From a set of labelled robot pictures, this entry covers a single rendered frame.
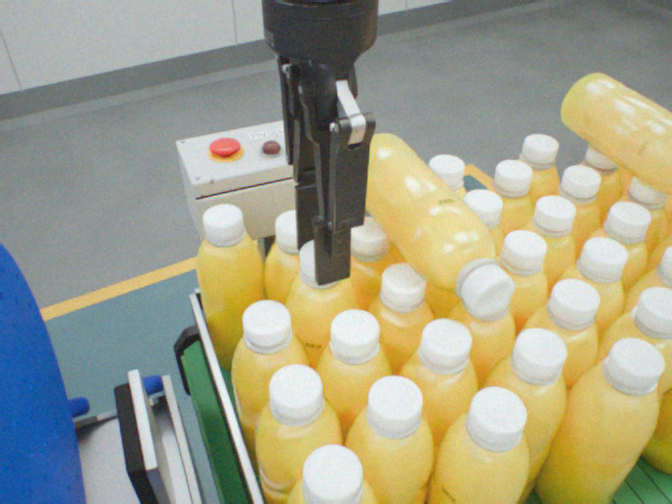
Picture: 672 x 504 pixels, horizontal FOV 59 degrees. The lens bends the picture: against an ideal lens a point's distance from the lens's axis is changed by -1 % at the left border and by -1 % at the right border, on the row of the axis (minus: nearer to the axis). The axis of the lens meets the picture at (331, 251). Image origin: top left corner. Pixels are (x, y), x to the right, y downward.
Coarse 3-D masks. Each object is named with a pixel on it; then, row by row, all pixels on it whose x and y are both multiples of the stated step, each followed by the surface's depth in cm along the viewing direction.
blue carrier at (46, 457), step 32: (0, 256) 45; (0, 288) 43; (0, 320) 41; (32, 320) 50; (0, 352) 39; (32, 352) 47; (0, 384) 37; (32, 384) 45; (0, 416) 35; (32, 416) 42; (64, 416) 53; (0, 448) 34; (32, 448) 40; (64, 448) 50; (0, 480) 32; (32, 480) 38; (64, 480) 47
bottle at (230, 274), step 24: (240, 240) 60; (216, 264) 60; (240, 264) 60; (216, 288) 61; (240, 288) 62; (264, 288) 66; (216, 312) 64; (240, 312) 64; (216, 336) 67; (240, 336) 66
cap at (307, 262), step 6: (306, 246) 53; (312, 246) 53; (300, 252) 52; (306, 252) 52; (312, 252) 52; (300, 258) 52; (306, 258) 52; (312, 258) 52; (300, 264) 52; (306, 264) 51; (312, 264) 51; (306, 270) 52; (312, 270) 51; (306, 276) 52; (312, 276) 52
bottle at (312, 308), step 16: (304, 288) 53; (320, 288) 53; (336, 288) 53; (352, 288) 55; (288, 304) 55; (304, 304) 53; (320, 304) 53; (336, 304) 53; (352, 304) 54; (304, 320) 54; (320, 320) 53; (304, 336) 55; (320, 336) 54; (320, 352) 55
